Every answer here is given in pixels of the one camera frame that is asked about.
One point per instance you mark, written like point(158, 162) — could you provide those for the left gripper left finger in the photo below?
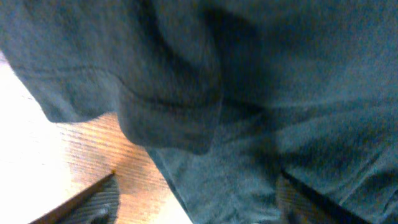
point(97, 204)

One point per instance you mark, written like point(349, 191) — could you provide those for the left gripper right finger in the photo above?
point(300, 204)

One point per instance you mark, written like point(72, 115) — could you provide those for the dark green t-shirt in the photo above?
point(227, 97)

